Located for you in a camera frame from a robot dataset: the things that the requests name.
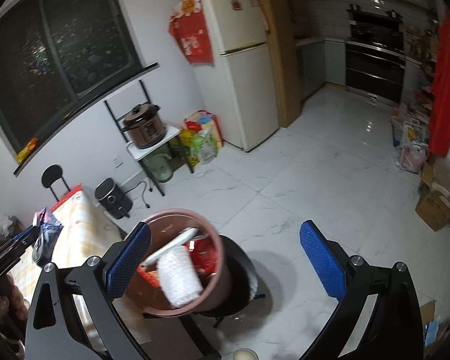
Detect red clear-window snack bag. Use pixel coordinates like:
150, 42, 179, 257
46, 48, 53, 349
137, 236, 218, 289

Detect black window sill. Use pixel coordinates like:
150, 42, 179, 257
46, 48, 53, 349
13, 62, 160, 185

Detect snack pile at table end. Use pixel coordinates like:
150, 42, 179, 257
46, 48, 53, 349
0, 214, 24, 248

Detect green kettle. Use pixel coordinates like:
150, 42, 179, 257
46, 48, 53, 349
144, 153, 174, 183

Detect red hanging calendar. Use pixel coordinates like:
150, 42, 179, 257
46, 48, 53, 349
168, 0, 213, 64

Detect crushed blue drink can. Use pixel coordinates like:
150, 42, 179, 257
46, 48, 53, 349
32, 208, 63, 267

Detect dark window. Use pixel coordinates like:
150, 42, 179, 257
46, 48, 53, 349
0, 0, 143, 152

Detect black metal rack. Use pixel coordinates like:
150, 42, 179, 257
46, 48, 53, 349
105, 79, 194, 197

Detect brown electric pressure cooker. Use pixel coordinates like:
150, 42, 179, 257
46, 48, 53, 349
122, 103, 167, 150

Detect red hanging cloth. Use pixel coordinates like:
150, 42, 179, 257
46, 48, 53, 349
429, 8, 450, 157

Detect orange plaid tablecloth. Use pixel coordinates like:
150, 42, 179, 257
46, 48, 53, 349
7, 184, 153, 346

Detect black air fryer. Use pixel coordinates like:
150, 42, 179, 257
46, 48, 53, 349
95, 178, 133, 219

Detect white refrigerator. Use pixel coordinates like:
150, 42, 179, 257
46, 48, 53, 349
194, 0, 279, 152

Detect black built-in oven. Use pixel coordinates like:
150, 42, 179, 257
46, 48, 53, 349
345, 4, 406, 103

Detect green yellow rice bag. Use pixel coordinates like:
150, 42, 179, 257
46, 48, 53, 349
178, 128, 218, 167

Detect cardboard box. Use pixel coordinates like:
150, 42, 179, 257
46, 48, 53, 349
415, 158, 450, 232

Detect yellow snack bag on sill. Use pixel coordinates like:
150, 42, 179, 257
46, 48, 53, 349
17, 137, 39, 164

